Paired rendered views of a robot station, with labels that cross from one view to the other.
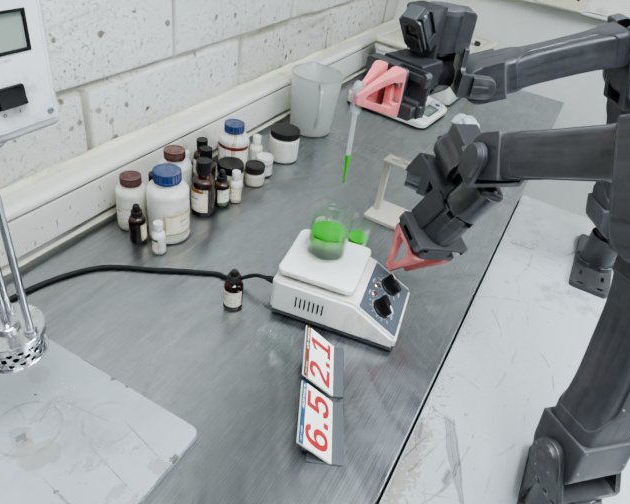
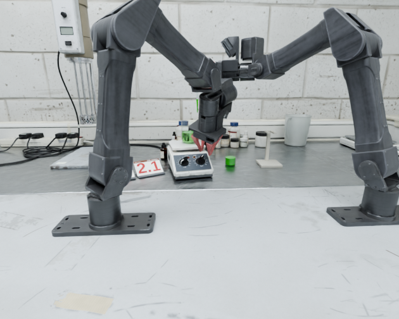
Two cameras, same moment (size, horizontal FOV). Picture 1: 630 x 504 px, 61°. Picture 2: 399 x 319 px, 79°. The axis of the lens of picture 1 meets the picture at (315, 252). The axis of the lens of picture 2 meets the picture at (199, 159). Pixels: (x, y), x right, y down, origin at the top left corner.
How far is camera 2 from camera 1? 0.93 m
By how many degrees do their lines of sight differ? 59
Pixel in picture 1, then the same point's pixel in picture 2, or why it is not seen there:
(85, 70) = (182, 93)
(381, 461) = not seen: hidden behind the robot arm
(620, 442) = (101, 155)
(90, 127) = (182, 112)
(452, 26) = (245, 44)
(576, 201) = not seen: outside the picture
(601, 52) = (315, 34)
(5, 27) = (69, 30)
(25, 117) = (71, 48)
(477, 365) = (194, 196)
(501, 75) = (265, 61)
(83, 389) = not seen: hidden behind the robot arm
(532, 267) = (313, 197)
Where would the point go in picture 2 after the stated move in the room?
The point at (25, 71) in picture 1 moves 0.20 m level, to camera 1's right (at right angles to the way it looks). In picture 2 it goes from (72, 38) to (71, 26)
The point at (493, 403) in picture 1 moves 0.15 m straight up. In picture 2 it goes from (172, 203) to (170, 146)
